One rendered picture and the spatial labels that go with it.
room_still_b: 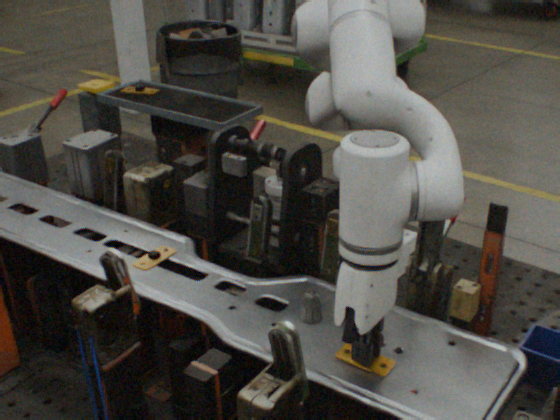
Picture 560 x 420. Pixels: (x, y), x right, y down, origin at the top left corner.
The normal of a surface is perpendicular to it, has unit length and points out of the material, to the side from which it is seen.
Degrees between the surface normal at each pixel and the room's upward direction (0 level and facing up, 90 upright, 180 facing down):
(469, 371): 0
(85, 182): 90
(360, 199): 90
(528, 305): 0
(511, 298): 0
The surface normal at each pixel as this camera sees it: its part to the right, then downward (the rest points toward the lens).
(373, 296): 0.77, 0.32
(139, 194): -0.55, 0.42
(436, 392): 0.00, -0.86
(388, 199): 0.22, 0.46
